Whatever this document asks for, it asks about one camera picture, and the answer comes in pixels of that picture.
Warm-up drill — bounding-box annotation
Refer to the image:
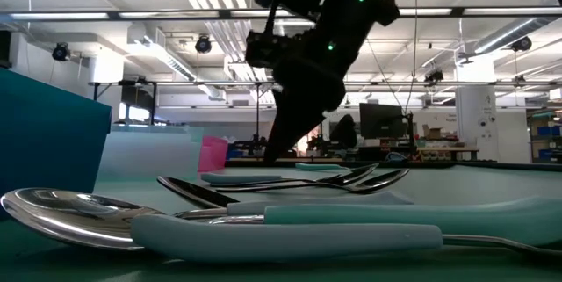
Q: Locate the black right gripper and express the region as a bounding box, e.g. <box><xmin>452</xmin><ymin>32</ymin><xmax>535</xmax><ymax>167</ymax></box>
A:
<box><xmin>263</xmin><ymin>0</ymin><xmax>374</xmax><ymax>163</ymax></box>

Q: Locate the teal handled spoon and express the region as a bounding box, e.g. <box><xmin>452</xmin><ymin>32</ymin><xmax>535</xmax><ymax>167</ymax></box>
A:
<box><xmin>0</xmin><ymin>187</ymin><xmax>562</xmax><ymax>252</ymax></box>
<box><xmin>294</xmin><ymin>162</ymin><xmax>353</xmax><ymax>173</ymax></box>

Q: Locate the pink plastic bin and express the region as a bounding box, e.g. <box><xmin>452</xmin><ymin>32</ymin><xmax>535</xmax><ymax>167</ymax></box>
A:
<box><xmin>197</xmin><ymin>135</ymin><xmax>229</xmax><ymax>174</ymax></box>

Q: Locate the light blue handled spoon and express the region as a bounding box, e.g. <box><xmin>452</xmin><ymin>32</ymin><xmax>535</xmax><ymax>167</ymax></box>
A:
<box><xmin>130</xmin><ymin>213</ymin><xmax>562</xmax><ymax>264</ymax></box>
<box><xmin>173</xmin><ymin>191</ymin><xmax>414</xmax><ymax>224</ymax></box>

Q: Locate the translucent green plastic bin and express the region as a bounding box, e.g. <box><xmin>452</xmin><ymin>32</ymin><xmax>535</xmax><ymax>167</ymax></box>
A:
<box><xmin>94</xmin><ymin>123</ymin><xmax>205</xmax><ymax>187</ymax></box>

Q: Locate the black background robot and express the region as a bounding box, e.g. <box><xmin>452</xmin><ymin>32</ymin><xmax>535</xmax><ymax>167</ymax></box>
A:
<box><xmin>231</xmin><ymin>134</ymin><xmax>270</xmax><ymax>159</ymax></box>

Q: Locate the black computer monitor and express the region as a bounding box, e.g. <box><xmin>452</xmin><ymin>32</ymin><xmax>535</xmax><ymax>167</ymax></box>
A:
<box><xmin>358</xmin><ymin>102</ymin><xmax>408</xmax><ymax>141</ymax></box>

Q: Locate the black ceiling speaker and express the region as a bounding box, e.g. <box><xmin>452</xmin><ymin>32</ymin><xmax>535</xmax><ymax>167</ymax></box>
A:
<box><xmin>509</xmin><ymin>35</ymin><xmax>534</xmax><ymax>54</ymax></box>
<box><xmin>194</xmin><ymin>34</ymin><xmax>213</xmax><ymax>54</ymax></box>
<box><xmin>51</xmin><ymin>41</ymin><xmax>72</xmax><ymax>62</ymax></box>

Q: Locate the cardboard box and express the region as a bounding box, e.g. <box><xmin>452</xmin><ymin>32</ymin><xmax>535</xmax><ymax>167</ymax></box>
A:
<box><xmin>421</xmin><ymin>123</ymin><xmax>445</xmax><ymax>141</ymax></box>

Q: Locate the black ceiling device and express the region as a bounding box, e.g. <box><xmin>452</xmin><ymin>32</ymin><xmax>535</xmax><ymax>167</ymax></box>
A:
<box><xmin>423</xmin><ymin>68</ymin><xmax>445</xmax><ymax>85</ymax></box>

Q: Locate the wooden desk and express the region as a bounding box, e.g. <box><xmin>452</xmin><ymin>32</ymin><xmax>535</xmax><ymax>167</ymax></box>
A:
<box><xmin>414</xmin><ymin>146</ymin><xmax>481</xmax><ymax>163</ymax></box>

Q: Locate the overhead beam with light strips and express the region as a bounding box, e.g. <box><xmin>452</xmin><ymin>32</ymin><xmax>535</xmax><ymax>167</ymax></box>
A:
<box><xmin>0</xmin><ymin>6</ymin><xmax>562</xmax><ymax>21</ymax></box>

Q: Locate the shelf with blue bins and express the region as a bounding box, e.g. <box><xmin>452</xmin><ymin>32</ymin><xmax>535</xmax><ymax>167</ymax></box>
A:
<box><xmin>525</xmin><ymin>109</ymin><xmax>562</xmax><ymax>165</ymax></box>

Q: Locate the dark teal plastic bin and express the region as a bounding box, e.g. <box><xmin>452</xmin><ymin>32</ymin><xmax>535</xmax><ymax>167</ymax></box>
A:
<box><xmin>0</xmin><ymin>69</ymin><xmax>113</xmax><ymax>220</ymax></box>

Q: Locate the black frame workstation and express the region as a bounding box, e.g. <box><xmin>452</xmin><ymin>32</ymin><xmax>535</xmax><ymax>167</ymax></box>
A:
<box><xmin>90</xmin><ymin>78</ymin><xmax>326</xmax><ymax>160</ymax></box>

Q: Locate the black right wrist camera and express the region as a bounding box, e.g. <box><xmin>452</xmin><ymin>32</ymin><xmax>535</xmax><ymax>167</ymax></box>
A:
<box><xmin>244</xmin><ymin>30</ymin><xmax>287</xmax><ymax>70</ymax></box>

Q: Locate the black table frame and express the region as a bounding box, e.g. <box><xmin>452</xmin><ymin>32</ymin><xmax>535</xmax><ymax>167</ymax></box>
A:
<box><xmin>224</xmin><ymin>159</ymin><xmax>562</xmax><ymax>172</ymax></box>

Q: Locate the silver slanted ceiling duct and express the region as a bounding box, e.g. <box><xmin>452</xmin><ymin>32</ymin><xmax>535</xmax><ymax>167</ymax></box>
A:
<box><xmin>472</xmin><ymin>15</ymin><xmax>562</xmax><ymax>55</ymax></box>

